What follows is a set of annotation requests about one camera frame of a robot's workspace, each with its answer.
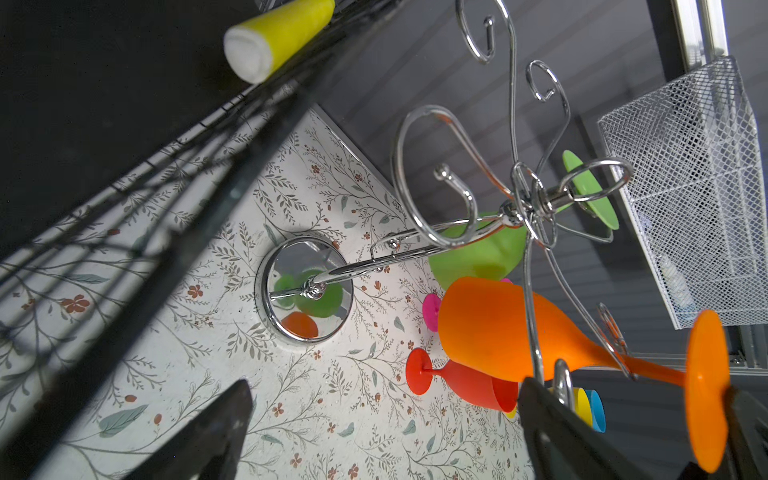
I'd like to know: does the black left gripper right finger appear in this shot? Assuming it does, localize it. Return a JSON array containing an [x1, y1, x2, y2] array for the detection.
[[518, 378, 649, 479]]

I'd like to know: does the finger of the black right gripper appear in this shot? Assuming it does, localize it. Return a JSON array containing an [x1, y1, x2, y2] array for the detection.
[[678, 387, 767, 479]]

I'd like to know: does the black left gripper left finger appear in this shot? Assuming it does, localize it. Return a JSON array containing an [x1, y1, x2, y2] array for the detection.
[[127, 379, 253, 479]]

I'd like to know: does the yellow wine glass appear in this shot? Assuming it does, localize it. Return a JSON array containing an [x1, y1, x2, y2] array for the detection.
[[502, 386, 594, 428]]

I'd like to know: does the blue wine glass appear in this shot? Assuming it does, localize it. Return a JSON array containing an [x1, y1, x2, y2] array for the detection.
[[586, 390, 607, 433]]

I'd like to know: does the red wine glass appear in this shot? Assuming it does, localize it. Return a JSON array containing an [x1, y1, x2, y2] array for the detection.
[[405, 348, 519, 413]]

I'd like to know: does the orange wine glass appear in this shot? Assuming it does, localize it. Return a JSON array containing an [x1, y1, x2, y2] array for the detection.
[[438, 277, 730, 473]]

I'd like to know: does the pink wine glass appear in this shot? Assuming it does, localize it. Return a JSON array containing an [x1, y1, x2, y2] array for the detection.
[[422, 276, 522, 332]]

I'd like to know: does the green wine glass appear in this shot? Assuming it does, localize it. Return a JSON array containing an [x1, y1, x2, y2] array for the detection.
[[428, 150, 620, 290]]

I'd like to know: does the chrome wine glass rack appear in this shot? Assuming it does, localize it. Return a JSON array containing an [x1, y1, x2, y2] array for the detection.
[[254, 0, 635, 409]]

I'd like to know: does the yellow marker pen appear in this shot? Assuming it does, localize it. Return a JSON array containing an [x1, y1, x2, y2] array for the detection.
[[223, 0, 336, 85]]

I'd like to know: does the white wire mesh basket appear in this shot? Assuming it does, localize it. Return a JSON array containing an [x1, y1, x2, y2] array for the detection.
[[598, 56, 767, 329]]

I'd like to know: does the black wire basket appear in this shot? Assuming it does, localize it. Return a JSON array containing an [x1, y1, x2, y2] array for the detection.
[[1, 1, 401, 479]]

